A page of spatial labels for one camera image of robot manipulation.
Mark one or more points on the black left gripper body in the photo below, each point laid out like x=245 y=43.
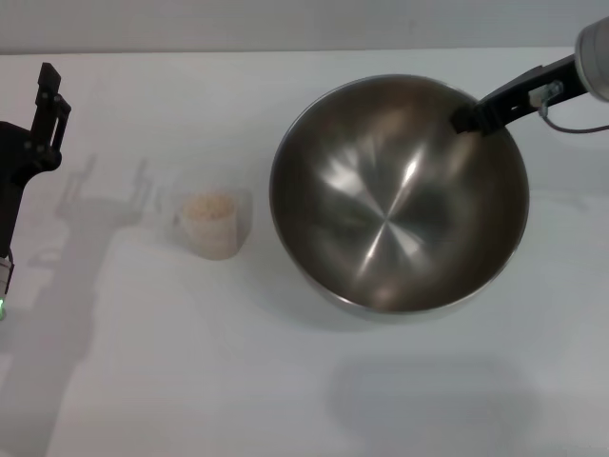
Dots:
x=14 y=157

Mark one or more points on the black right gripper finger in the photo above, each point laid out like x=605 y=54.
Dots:
x=476 y=116
x=499 y=126

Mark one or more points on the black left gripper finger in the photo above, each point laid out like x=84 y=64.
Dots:
x=47 y=109

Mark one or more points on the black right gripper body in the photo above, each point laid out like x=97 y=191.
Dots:
x=547 y=85

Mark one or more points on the stainless steel mixing bowl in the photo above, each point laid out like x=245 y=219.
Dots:
x=380 y=214

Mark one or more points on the white rice grains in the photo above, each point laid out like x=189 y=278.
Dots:
x=210 y=209

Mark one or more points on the clear plastic measuring cup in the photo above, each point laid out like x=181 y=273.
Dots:
x=214 y=238

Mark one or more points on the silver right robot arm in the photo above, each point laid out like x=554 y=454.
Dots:
x=597 y=57

